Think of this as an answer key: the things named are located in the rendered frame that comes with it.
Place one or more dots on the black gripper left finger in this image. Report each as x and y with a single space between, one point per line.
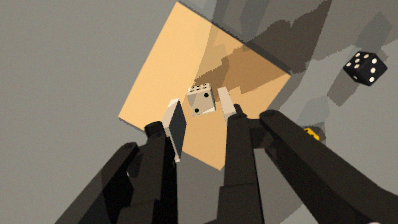
152 176

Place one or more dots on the black die with white pips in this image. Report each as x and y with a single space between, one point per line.
365 68

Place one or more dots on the yellow die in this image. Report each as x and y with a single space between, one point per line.
312 133

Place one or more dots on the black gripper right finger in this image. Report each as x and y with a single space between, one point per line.
332 190

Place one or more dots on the orange flat mat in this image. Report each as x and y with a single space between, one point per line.
190 51

